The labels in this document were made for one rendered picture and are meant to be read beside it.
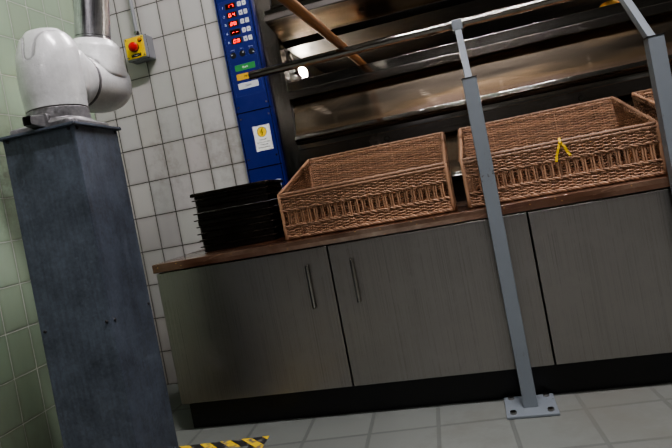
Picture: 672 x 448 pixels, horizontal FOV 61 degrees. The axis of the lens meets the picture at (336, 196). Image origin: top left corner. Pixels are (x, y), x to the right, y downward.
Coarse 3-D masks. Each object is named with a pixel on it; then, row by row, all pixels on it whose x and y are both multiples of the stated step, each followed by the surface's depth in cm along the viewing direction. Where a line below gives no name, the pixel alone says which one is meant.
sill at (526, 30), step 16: (640, 0) 202; (656, 0) 201; (576, 16) 207; (592, 16) 206; (496, 32) 213; (512, 32) 212; (528, 32) 211; (432, 48) 219; (448, 48) 218; (368, 64) 225; (384, 64) 224; (400, 64) 222; (304, 80) 231; (320, 80) 230; (336, 80) 228
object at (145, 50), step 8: (128, 40) 240; (136, 40) 239; (144, 40) 239; (152, 40) 245; (128, 48) 240; (144, 48) 239; (152, 48) 244; (128, 56) 241; (136, 56) 240; (144, 56) 239; (152, 56) 242
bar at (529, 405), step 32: (544, 0) 174; (416, 32) 183; (640, 32) 156; (288, 64) 194; (480, 128) 159; (480, 160) 159; (512, 288) 159; (512, 320) 160; (512, 416) 157; (544, 416) 154
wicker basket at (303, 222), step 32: (320, 160) 227; (352, 160) 224; (384, 160) 221; (416, 160) 217; (448, 160) 179; (288, 192) 183; (320, 192) 181; (352, 192) 179; (384, 192) 176; (416, 192) 215; (448, 192) 172; (288, 224) 188; (320, 224) 182; (352, 224) 179
